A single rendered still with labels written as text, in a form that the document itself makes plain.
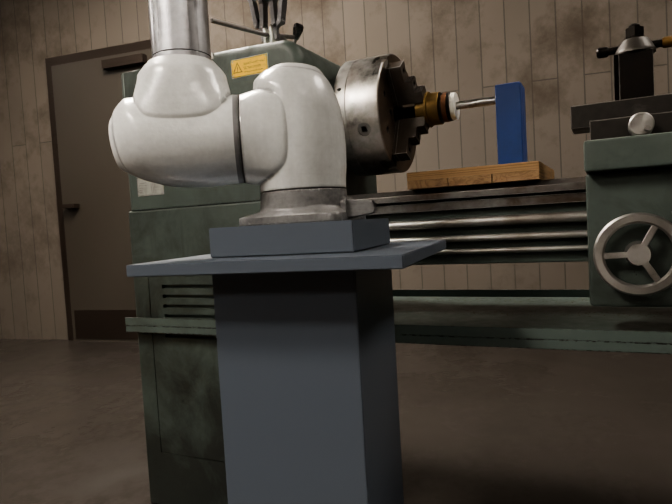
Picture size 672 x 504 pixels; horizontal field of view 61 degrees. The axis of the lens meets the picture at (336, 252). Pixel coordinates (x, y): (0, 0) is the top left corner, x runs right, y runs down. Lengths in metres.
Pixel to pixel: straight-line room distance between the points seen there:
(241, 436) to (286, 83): 0.59
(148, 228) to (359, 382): 0.97
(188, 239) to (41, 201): 3.54
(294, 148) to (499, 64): 2.82
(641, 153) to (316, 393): 0.73
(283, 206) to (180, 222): 0.71
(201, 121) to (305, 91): 0.18
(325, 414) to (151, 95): 0.58
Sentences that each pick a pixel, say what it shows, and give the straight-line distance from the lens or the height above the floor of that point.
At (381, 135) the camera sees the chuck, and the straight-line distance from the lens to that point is 1.47.
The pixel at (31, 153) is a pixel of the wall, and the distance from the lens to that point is 5.18.
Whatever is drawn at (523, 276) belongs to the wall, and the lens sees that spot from 3.62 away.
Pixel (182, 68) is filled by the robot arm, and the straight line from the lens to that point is 1.01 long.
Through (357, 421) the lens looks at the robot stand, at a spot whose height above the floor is 0.49.
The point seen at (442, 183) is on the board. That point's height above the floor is 0.87.
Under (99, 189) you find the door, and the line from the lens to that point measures 4.66.
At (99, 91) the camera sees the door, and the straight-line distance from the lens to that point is 4.72.
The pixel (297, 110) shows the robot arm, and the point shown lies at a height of 0.98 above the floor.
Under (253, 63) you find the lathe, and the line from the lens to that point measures 1.53.
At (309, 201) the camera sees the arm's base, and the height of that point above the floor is 0.83.
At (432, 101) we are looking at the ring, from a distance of 1.54.
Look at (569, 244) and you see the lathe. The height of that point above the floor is 0.72.
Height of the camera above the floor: 0.80
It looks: 3 degrees down
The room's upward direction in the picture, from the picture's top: 3 degrees counter-clockwise
